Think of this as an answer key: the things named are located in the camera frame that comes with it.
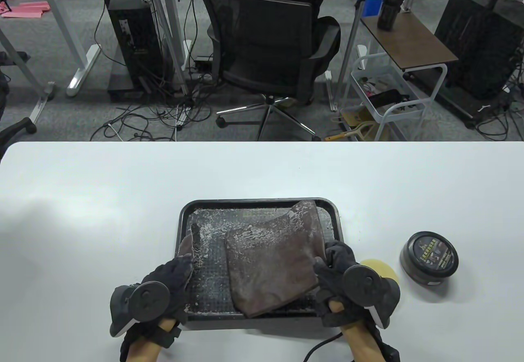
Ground person's right hand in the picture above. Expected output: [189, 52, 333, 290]
[313, 240, 368, 328]

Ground person's left hand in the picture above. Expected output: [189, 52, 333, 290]
[141, 254, 195, 326]

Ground brown microfibre cloth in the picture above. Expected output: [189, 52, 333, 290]
[177, 223, 204, 270]

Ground black round hand tracker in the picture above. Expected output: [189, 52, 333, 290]
[110, 281, 170, 337]
[343, 265, 401, 329]

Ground black plastic tray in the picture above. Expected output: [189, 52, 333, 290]
[178, 198, 341, 331]

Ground brown leather bag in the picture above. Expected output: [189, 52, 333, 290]
[224, 200, 328, 318]

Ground black leather care cream jar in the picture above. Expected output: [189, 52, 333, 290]
[400, 231, 459, 286]

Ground person's right forearm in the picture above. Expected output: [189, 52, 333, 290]
[340, 303, 385, 362]

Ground person's left forearm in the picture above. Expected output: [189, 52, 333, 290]
[129, 317, 176, 362]

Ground yellow round sponge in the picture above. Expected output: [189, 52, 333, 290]
[358, 258, 400, 297]

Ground cardboard box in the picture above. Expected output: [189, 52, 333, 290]
[340, 108, 389, 142]

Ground white metal trolley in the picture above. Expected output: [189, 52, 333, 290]
[340, 45, 449, 142]

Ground white power strip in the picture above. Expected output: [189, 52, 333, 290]
[174, 106, 193, 129]

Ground flat black device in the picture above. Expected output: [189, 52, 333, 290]
[368, 89, 410, 109]

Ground brown wooden trolley top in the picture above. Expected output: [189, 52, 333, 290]
[360, 10, 459, 72]

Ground black mesh office chair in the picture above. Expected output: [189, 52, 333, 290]
[196, 0, 341, 142]

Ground black computer tower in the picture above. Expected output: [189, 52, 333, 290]
[107, 0, 164, 101]

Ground white desk leg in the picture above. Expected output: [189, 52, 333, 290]
[0, 27, 56, 124]

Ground black water bottle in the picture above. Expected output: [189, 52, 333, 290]
[377, 0, 407, 31]

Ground black equipment case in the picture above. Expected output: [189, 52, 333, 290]
[409, 0, 524, 129]

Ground dark desk with white legs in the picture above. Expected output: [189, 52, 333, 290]
[0, 0, 125, 97]

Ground pink sheets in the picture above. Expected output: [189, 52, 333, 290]
[0, 2, 50, 19]

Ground black wrist strap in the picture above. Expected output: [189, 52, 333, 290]
[120, 321, 183, 362]
[360, 317, 400, 362]

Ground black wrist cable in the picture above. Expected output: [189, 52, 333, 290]
[305, 333, 348, 362]

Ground wooden handle brush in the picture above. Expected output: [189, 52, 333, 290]
[325, 123, 369, 142]

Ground tangled black floor cables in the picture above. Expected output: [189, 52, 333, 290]
[90, 96, 213, 142]

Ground black cable bundle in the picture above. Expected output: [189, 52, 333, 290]
[475, 51, 524, 142]

